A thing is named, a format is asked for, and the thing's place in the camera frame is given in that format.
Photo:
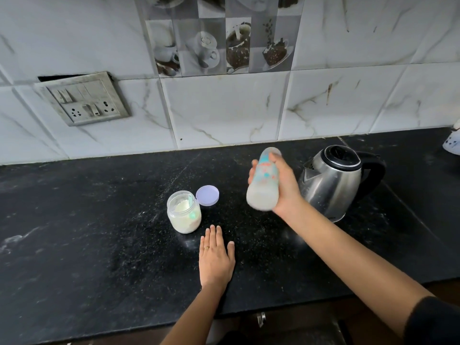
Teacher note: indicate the black trousers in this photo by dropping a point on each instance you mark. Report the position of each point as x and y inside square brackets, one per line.
[233, 339]

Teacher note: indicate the person's left forearm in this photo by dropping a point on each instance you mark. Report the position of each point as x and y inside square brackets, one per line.
[194, 317]

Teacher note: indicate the clear printed baby bottle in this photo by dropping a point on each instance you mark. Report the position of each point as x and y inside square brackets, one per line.
[263, 190]

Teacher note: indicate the person's right hand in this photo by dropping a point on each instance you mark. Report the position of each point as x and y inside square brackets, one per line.
[287, 190]

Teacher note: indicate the steel electric kettle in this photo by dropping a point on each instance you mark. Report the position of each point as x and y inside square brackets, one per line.
[330, 183]

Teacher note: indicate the grey wall switch socket panel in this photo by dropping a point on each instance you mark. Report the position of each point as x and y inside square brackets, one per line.
[84, 100]

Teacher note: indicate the white appliance at right edge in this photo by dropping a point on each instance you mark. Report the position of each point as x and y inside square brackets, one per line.
[453, 141]

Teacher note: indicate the clear milk powder jar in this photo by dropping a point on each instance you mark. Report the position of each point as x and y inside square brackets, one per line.
[184, 219]

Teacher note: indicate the clear bottle cap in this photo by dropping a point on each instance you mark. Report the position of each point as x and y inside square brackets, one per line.
[269, 151]

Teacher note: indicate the dark wooden base cabinet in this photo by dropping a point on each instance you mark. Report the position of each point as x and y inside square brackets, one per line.
[305, 326]

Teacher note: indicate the lilac round jar lid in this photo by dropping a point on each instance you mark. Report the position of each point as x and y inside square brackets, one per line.
[207, 195]

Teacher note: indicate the person's right forearm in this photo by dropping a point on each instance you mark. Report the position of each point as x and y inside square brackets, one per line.
[355, 269]

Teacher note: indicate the person's left hand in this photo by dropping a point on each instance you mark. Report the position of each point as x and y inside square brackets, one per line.
[215, 264]

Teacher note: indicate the blue measuring spoon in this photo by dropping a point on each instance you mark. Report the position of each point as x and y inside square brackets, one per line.
[191, 201]

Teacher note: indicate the black shirt sleeve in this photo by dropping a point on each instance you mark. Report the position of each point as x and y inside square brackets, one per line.
[433, 325]

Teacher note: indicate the blue bottle collar with nipple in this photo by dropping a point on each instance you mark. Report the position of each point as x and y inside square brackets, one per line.
[265, 159]

